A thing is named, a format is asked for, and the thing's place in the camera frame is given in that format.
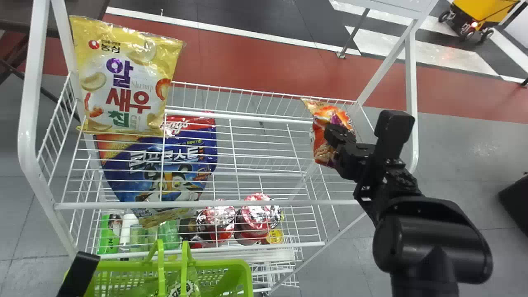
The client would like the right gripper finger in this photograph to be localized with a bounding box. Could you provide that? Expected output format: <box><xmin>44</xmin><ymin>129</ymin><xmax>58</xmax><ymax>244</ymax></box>
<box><xmin>323</xmin><ymin>123</ymin><xmax>356</xmax><ymax>149</ymax></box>

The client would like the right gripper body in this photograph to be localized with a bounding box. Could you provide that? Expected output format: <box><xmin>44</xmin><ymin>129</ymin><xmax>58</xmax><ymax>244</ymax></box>
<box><xmin>333</xmin><ymin>142</ymin><xmax>376</xmax><ymax>182</ymax></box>

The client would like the orange snack packet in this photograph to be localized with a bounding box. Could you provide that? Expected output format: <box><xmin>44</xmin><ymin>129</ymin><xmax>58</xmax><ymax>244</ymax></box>
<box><xmin>301</xmin><ymin>98</ymin><xmax>356</xmax><ymax>168</ymax></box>

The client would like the red noodle cup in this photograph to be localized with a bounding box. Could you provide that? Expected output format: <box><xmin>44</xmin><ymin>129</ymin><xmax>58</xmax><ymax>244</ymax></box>
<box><xmin>196</xmin><ymin>200</ymin><xmax>237</xmax><ymax>248</ymax></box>
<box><xmin>234</xmin><ymin>193</ymin><xmax>283</xmax><ymax>246</ymax></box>

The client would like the blue cereal bag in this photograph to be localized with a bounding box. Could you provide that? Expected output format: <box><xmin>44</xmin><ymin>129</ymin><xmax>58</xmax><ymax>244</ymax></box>
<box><xmin>94</xmin><ymin>115</ymin><xmax>219</xmax><ymax>229</ymax></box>

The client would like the green basket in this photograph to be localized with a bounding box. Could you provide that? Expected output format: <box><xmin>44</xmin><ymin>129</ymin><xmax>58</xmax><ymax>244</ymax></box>
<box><xmin>62</xmin><ymin>239</ymin><xmax>255</xmax><ymax>297</ymax></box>

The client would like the yellow cart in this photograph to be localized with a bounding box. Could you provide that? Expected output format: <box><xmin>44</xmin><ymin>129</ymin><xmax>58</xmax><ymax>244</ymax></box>
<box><xmin>438</xmin><ymin>0</ymin><xmax>521</xmax><ymax>42</ymax></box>

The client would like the green bottle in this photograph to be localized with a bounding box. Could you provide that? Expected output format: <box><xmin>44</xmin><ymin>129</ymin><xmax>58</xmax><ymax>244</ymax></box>
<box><xmin>97</xmin><ymin>213</ymin><xmax>121</xmax><ymax>255</ymax></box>
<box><xmin>158</xmin><ymin>219</ymin><xmax>181</xmax><ymax>250</ymax></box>

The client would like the green snack packet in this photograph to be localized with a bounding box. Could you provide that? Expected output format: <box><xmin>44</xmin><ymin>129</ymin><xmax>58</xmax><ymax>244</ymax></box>
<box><xmin>159</xmin><ymin>279</ymin><xmax>201</xmax><ymax>297</ymax></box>

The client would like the yellow snack packet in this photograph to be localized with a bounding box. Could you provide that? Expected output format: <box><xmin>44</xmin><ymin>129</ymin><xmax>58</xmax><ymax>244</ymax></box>
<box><xmin>69</xmin><ymin>15</ymin><xmax>185</xmax><ymax>137</ymax></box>

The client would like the white bottle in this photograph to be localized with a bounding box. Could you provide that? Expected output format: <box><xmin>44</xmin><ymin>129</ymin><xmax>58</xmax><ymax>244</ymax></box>
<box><xmin>119</xmin><ymin>213</ymin><xmax>140</xmax><ymax>253</ymax></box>

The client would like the brown side table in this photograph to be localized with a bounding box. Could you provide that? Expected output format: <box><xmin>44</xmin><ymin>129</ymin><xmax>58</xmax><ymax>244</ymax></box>
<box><xmin>0</xmin><ymin>0</ymin><xmax>110</xmax><ymax>123</ymax></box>

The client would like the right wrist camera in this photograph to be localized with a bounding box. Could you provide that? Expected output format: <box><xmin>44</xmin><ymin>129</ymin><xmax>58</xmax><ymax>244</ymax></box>
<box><xmin>370</xmin><ymin>109</ymin><xmax>416</xmax><ymax>174</ymax></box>

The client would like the white wire rack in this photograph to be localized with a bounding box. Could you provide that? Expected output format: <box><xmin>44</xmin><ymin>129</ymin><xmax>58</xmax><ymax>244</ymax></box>
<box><xmin>17</xmin><ymin>0</ymin><xmax>420</xmax><ymax>294</ymax></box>

